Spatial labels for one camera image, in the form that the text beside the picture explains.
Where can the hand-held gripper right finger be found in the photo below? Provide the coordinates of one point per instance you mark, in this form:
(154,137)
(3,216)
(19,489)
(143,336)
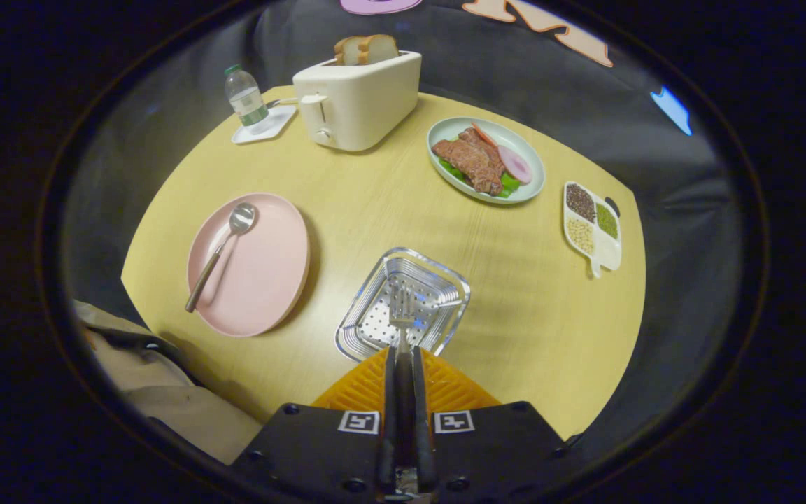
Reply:
(494,448)

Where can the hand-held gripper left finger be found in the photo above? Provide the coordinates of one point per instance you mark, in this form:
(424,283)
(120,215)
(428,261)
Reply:
(305,448)

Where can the person's beige clothing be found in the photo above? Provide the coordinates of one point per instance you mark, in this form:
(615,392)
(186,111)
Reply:
(165,399)

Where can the pink plate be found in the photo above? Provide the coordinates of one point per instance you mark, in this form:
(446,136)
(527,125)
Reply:
(263,273)

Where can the white divided grain dish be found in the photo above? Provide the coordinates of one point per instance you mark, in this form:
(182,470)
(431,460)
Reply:
(609,252)

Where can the green lettuce leaf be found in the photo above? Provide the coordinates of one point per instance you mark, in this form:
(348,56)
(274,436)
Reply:
(509,185)

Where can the pink ham slice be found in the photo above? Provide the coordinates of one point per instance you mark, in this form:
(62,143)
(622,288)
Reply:
(515,164)

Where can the brown meat steak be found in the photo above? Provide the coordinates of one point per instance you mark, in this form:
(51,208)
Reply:
(471,162)

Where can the orange carrot strip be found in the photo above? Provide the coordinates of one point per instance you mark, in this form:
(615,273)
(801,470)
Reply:
(483,134)

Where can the pale green plate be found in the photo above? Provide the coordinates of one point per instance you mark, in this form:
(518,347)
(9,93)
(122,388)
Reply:
(455,129)

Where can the white square coaster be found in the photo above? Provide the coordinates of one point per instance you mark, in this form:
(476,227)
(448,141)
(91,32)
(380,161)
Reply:
(273,126)

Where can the clear plastic water bottle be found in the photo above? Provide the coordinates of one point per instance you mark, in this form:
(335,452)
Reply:
(245,98)

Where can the white toaster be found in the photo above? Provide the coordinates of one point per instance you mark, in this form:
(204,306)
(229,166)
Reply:
(368,98)

